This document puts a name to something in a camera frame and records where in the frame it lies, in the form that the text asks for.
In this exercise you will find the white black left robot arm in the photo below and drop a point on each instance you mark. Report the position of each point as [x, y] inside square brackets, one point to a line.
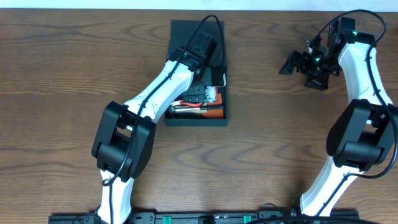
[125, 136]

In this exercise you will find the blue precision screwdriver set case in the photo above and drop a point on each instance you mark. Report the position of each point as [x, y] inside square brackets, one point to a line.
[211, 94]

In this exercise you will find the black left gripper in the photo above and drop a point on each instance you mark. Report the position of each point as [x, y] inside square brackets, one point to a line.
[197, 93]

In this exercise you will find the black handled claw hammer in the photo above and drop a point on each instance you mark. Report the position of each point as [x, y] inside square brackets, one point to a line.
[174, 109]

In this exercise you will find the orange handled pliers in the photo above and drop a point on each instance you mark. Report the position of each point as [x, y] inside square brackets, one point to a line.
[190, 104]

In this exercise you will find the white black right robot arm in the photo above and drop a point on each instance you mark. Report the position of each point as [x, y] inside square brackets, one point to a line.
[365, 132]

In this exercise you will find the orange scraper with wooden handle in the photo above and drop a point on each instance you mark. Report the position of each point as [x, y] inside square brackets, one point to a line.
[210, 114]

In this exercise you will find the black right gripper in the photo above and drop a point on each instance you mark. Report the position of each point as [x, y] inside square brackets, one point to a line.
[320, 83]

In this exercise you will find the dark green box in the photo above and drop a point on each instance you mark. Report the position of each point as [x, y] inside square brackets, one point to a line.
[219, 58]

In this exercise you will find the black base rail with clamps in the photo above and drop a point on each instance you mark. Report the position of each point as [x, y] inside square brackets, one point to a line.
[267, 210]

